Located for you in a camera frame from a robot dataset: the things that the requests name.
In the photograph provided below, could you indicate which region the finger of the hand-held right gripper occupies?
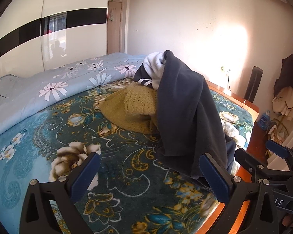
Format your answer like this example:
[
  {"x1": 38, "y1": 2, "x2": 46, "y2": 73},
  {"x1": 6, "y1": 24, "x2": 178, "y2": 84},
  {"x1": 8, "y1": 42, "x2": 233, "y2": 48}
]
[
  {"x1": 266, "y1": 140, "x2": 293, "y2": 170},
  {"x1": 234, "y1": 148, "x2": 293, "y2": 183}
]

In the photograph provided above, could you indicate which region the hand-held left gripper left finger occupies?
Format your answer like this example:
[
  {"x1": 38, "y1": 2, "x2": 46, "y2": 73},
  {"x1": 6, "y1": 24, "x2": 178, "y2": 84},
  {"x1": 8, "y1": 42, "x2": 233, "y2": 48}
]
[{"x1": 19, "y1": 152, "x2": 101, "y2": 234}]

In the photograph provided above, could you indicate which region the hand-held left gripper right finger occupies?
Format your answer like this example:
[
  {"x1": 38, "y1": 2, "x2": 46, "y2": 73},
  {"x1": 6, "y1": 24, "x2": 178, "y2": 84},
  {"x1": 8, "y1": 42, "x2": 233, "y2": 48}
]
[{"x1": 200, "y1": 153, "x2": 279, "y2": 234}]

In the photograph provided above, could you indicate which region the dark navy and white hoodie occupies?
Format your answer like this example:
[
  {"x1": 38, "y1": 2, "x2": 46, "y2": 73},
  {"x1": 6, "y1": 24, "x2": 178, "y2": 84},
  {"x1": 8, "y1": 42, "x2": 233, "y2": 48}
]
[{"x1": 133, "y1": 50, "x2": 237, "y2": 192}]

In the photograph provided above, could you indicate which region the blue bottle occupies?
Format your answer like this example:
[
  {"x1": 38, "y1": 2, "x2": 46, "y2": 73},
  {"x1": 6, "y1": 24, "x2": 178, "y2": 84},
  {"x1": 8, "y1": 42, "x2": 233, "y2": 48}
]
[{"x1": 257, "y1": 110, "x2": 271, "y2": 129}]

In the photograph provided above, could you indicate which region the teal floral blanket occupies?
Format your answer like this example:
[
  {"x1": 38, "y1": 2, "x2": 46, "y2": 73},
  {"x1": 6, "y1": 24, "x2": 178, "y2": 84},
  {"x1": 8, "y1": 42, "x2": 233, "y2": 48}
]
[{"x1": 0, "y1": 77, "x2": 255, "y2": 234}]

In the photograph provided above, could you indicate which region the cream hanging garment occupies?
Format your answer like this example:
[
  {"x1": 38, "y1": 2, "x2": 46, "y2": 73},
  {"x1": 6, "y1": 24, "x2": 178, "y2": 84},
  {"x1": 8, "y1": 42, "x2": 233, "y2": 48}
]
[{"x1": 272, "y1": 88, "x2": 293, "y2": 121}]

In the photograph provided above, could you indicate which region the black hanging jacket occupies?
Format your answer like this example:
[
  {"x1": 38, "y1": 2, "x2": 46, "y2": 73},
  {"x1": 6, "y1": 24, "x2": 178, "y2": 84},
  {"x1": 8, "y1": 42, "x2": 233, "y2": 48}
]
[{"x1": 273, "y1": 51, "x2": 293, "y2": 98}]

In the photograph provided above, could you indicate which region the mustard knit sweater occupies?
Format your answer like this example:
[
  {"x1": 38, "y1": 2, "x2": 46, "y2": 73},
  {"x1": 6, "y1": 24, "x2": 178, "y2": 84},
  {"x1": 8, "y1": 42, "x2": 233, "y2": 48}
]
[{"x1": 98, "y1": 82, "x2": 162, "y2": 135}]

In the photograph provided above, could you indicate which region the light blue floral quilt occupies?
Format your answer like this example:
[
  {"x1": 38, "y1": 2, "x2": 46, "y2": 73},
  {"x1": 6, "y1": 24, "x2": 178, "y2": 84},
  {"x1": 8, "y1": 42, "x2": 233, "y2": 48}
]
[{"x1": 0, "y1": 52, "x2": 148, "y2": 144}]

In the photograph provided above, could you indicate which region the beige door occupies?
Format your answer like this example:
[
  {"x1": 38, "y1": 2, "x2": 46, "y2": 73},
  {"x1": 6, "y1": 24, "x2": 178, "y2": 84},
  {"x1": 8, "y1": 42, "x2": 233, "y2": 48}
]
[{"x1": 107, "y1": 0, "x2": 124, "y2": 54}]

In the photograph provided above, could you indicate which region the white wardrobe with black stripe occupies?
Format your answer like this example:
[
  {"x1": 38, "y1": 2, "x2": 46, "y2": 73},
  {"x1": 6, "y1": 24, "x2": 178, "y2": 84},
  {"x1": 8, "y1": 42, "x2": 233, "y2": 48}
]
[{"x1": 0, "y1": 0, "x2": 111, "y2": 84}]

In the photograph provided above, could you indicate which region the gold wire rack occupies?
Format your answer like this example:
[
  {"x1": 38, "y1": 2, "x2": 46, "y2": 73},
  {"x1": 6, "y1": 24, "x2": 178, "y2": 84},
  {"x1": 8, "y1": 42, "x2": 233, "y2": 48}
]
[{"x1": 267, "y1": 119, "x2": 289, "y2": 142}]

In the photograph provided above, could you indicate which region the wooden bed frame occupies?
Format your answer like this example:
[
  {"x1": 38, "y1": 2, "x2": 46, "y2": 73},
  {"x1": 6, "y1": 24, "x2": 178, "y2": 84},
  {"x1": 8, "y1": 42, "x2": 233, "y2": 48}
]
[{"x1": 206, "y1": 79, "x2": 269, "y2": 234}]

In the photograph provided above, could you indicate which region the wall socket with cable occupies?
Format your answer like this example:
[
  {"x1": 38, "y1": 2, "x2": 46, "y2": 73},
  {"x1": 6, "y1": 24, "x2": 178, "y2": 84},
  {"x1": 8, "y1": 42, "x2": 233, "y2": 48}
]
[{"x1": 220, "y1": 66, "x2": 233, "y2": 92}]

